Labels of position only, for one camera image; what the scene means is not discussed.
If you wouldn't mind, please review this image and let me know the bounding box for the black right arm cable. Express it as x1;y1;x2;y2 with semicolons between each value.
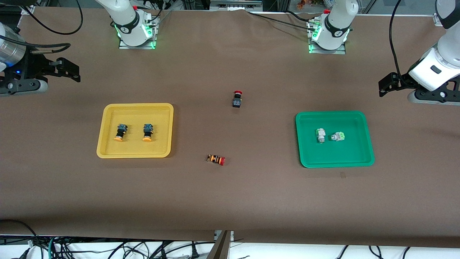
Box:
0;0;84;54

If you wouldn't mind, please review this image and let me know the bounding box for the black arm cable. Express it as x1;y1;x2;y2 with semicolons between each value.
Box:
389;0;403;78
0;0;84;54

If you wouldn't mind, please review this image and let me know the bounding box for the brown wooden beam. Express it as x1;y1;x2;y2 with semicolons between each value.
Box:
207;230;232;259

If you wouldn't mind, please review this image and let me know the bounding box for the brown table cover sheet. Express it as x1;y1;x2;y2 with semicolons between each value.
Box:
0;6;460;249

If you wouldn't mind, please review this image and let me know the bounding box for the yellow plastic tray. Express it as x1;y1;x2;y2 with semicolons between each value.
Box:
96;103;174;159

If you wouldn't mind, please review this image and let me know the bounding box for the black floor cable with plug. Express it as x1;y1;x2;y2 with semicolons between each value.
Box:
108;240;216;259

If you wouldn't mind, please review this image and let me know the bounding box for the thin black power cable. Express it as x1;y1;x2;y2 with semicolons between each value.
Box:
246;11;317;29
137;0;173;24

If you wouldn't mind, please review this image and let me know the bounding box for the green plastic tray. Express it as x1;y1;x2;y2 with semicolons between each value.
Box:
295;111;375;168

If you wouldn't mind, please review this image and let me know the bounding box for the grey metal equipment rail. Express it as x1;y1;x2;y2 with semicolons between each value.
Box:
210;0;263;11

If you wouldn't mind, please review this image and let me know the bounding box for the yellow push button black body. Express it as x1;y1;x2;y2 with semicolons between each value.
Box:
114;123;129;142
142;123;154;143

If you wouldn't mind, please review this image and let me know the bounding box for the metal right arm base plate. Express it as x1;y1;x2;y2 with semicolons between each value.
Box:
119;13;159;50

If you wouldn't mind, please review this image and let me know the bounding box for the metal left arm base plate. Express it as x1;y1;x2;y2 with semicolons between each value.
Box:
308;20;348;55

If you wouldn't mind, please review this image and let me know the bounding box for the thick black floor cable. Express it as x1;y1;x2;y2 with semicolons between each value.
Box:
0;219;42;252

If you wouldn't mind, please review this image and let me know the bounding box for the teal floor cable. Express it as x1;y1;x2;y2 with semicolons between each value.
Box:
48;236;60;259

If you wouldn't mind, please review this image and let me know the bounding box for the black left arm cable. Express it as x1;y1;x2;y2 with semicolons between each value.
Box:
389;0;403;78

